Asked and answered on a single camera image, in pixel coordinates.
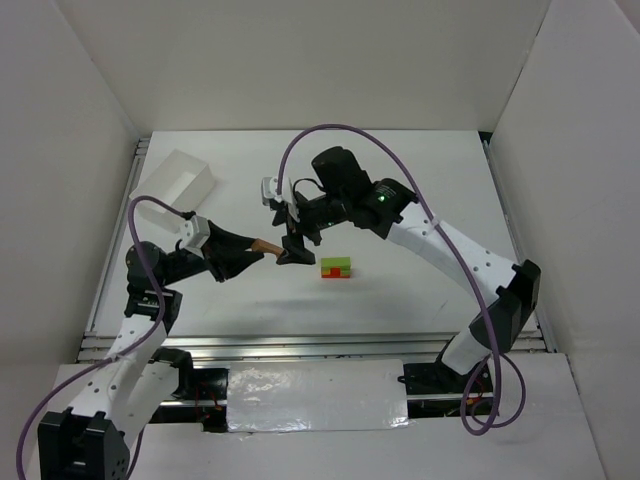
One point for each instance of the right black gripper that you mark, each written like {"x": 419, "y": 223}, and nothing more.
{"x": 294, "y": 220}

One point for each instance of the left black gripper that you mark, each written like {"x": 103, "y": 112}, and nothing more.
{"x": 215, "y": 253}

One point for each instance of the red rectangular wood block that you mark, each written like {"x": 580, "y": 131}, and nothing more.
{"x": 335, "y": 273}

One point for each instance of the white plastic bin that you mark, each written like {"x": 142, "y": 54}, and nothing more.
{"x": 181, "y": 181}

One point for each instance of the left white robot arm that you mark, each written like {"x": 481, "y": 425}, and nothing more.
{"x": 97, "y": 436}

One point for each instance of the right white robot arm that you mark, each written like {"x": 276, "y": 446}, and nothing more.
{"x": 508, "y": 290}

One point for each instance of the shiny white tape sheet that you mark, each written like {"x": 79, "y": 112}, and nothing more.
{"x": 314, "y": 396}

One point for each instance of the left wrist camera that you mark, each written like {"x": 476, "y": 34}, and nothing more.
{"x": 194, "y": 233}

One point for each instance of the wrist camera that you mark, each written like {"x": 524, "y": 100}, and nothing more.
{"x": 194, "y": 233}
{"x": 279, "y": 197}

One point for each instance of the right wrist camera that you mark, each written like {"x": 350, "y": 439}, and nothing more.
{"x": 279, "y": 197}

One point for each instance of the aluminium rail frame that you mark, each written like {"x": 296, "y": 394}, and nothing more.
{"x": 394, "y": 301}

